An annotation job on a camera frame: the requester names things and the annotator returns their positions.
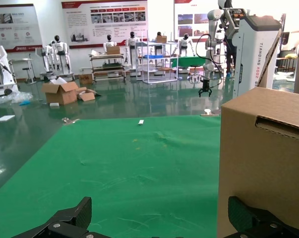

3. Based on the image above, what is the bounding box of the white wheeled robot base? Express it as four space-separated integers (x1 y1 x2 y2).
0 45 19 97

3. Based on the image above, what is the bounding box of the person in dark clothes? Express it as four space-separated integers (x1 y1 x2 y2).
217 0 239 79

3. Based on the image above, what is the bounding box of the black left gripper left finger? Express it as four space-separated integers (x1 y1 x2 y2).
12 196 105 238

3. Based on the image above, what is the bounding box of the small white table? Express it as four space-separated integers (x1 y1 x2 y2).
8 58 35 84

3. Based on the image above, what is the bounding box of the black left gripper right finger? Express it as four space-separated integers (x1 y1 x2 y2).
223 195 299 238

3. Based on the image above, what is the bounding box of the large open cardboard carton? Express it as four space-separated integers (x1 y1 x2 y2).
41 77 80 106

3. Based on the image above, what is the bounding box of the clear plastic wrap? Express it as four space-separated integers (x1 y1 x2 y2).
0 91 34 105

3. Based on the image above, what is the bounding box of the wide wall poster red header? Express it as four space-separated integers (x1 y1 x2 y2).
61 0 149 50

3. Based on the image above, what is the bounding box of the red stool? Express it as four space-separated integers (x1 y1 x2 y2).
188 64 202 85

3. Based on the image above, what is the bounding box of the wall poster with dark photos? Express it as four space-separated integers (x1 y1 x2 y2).
173 0 224 43

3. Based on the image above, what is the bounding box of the green covered table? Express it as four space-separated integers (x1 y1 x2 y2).
170 56 207 71

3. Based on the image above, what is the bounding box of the black cobot claw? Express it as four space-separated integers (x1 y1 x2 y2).
198 78 213 98

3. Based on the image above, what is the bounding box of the wall poster with icons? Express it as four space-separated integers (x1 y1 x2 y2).
0 3 44 53

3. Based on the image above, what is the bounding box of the white Tianqing machine tower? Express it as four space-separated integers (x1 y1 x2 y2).
233 8 283 98

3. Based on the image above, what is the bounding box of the white shelf frame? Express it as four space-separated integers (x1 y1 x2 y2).
135 29 179 85

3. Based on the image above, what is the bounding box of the metal table clamp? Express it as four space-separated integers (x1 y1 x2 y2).
61 117 80 125
200 108 222 118

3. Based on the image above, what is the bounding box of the small printed cardboard carton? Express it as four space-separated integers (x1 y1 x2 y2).
78 73 93 85

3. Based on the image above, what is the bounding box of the metal workshop cart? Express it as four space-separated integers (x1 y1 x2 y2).
89 53 127 83

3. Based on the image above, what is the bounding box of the white humanoid robot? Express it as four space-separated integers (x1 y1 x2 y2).
39 41 56 80
153 31 169 65
124 31 142 77
52 34 74 81
176 33 197 74
103 34 118 54

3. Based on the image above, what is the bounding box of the black stool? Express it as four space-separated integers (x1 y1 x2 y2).
22 67 38 85

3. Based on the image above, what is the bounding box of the green table cloth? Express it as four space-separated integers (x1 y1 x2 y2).
0 115 222 238

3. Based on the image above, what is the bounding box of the brown cardboard mailer box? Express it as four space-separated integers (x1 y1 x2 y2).
216 28 299 238

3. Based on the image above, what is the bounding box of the small open cardboard carton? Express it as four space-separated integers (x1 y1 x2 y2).
76 87 102 102

